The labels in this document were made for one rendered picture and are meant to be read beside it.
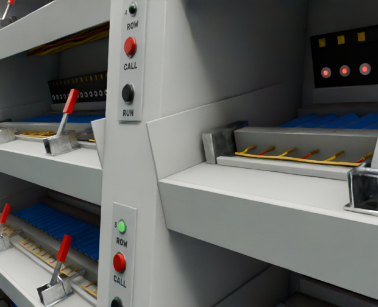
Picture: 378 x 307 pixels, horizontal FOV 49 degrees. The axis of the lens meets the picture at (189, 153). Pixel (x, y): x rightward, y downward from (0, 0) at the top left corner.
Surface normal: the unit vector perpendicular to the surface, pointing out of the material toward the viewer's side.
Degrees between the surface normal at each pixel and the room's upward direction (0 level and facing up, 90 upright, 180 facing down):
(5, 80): 90
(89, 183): 107
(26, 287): 17
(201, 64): 90
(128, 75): 90
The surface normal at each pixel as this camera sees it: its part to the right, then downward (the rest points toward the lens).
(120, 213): -0.76, -0.02
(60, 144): 0.64, 0.07
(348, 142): -0.75, 0.28
